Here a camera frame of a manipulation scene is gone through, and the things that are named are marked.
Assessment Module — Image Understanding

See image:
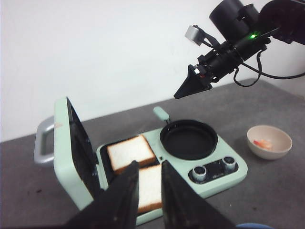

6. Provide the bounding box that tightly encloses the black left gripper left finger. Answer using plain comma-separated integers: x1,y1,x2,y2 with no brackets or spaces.
66,161,139,229

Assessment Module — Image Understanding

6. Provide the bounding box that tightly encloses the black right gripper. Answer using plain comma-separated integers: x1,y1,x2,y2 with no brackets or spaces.
174,35,267,99

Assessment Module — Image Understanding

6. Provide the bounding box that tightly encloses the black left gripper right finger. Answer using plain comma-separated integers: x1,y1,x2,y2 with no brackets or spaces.
162,160,235,229

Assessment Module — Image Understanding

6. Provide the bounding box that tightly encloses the toast bread slice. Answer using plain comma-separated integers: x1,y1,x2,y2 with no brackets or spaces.
107,135,156,175
138,165,162,213

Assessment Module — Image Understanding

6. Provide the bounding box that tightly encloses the mint green sandwich maker lid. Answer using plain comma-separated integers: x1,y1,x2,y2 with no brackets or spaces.
33,96,105,211

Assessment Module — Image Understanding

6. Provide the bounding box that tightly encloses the beige ribbed bowl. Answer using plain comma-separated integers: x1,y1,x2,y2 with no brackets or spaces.
246,125,293,160

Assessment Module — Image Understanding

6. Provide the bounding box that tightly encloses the pink cooked shrimp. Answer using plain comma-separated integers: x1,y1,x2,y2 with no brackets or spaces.
253,139,273,150

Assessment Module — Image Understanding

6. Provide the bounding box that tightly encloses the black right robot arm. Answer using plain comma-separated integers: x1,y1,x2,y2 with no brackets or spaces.
174,0,305,99

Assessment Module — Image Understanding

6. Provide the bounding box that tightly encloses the mint green breakfast maker base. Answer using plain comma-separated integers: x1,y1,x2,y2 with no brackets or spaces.
96,128,248,226

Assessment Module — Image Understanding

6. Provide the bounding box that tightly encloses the silver left control knob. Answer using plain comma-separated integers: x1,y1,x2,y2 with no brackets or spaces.
192,166,207,183

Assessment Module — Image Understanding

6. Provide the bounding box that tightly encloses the silver control knob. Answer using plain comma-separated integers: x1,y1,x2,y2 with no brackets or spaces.
222,156,236,171
192,166,207,183

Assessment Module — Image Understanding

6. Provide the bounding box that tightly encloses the black round frying pan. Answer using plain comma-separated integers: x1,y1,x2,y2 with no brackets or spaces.
153,106,218,160

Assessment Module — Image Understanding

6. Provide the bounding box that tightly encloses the silver right control knob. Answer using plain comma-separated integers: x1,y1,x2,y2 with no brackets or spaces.
222,156,236,171

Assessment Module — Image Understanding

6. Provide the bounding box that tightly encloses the blue plastic plate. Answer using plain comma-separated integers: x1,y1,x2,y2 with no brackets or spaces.
235,223,274,229

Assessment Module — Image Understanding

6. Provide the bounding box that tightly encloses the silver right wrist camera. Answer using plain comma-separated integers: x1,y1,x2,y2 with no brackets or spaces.
184,25,202,46

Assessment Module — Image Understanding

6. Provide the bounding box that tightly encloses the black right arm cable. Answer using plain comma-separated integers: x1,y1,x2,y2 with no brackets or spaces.
232,51,305,87

